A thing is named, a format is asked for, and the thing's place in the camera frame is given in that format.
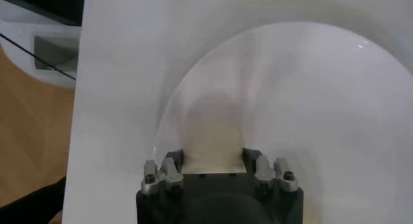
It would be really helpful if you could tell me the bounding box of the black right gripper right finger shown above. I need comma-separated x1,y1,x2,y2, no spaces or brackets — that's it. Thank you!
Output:
241,147,300,194

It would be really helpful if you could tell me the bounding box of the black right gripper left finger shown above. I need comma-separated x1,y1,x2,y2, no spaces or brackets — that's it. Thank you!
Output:
140,148,185,196

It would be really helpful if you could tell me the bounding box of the white steamed baozi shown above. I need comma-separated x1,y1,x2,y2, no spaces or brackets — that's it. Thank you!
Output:
182,92,248,174

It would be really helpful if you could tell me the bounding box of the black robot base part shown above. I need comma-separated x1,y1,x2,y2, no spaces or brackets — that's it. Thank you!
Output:
0,0,86,26
0,176,67,224

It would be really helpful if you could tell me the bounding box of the white round plate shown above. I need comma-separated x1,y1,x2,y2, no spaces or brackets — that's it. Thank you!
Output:
153,20,413,224

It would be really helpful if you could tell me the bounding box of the white floor foot grey recess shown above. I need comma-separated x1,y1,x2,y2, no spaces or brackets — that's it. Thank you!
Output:
0,0,81,90

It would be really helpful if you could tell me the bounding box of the thin black floor cable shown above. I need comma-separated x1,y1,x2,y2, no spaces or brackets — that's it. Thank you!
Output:
0,33,77,81

